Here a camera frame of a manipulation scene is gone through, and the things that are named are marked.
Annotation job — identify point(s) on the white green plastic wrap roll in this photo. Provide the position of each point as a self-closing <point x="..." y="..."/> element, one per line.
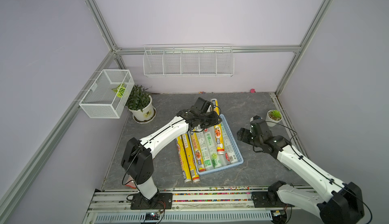
<point x="205" y="151"/>
<point x="212" y="149"/>

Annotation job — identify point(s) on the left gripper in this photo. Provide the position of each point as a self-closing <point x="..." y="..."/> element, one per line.
<point x="214" y="120"/>

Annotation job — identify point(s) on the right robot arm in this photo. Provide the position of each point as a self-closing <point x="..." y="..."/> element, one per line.
<point x="334" y="202"/>

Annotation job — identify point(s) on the yellow plastic wrap roll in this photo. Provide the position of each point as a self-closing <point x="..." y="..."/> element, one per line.
<point x="217" y="130"/>
<point x="197" y="152"/>
<point x="190" y="159"/>
<point x="183" y="161"/>

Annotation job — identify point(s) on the small potted succulent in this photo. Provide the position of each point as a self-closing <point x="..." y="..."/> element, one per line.
<point x="273" y="117"/>

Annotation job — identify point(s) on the large potted green plant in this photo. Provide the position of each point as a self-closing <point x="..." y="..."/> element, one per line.
<point x="139" y="103"/>

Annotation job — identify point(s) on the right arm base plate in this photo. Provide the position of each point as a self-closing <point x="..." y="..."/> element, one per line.
<point x="267" y="200"/>

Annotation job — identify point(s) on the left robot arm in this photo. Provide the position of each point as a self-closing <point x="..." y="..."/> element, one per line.
<point x="137" y="160"/>

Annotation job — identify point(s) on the light blue plastic basket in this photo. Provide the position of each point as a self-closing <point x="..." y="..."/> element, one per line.
<point x="223" y="158"/>

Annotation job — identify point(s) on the white wire side basket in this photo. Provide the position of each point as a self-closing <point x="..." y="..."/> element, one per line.
<point x="108" y="94"/>

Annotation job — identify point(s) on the white wire wall shelf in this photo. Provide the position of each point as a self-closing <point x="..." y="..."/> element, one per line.
<point x="188" y="60"/>

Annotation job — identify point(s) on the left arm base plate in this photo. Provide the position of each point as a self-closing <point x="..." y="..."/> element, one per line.
<point x="161" y="201"/>

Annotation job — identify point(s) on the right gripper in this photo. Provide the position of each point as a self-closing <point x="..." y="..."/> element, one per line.
<point x="243" y="132"/>

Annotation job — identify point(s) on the green circuit board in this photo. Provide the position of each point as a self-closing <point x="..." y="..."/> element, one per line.
<point x="152" y="217"/>

